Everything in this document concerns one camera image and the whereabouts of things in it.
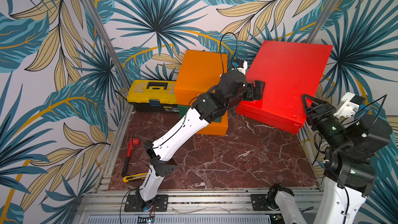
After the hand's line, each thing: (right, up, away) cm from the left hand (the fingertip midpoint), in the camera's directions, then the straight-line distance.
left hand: (258, 89), depth 59 cm
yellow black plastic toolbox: (-51, 0, +36) cm, 62 cm away
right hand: (+11, -4, -8) cm, 14 cm away
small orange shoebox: (-13, -19, +31) cm, 39 cm away
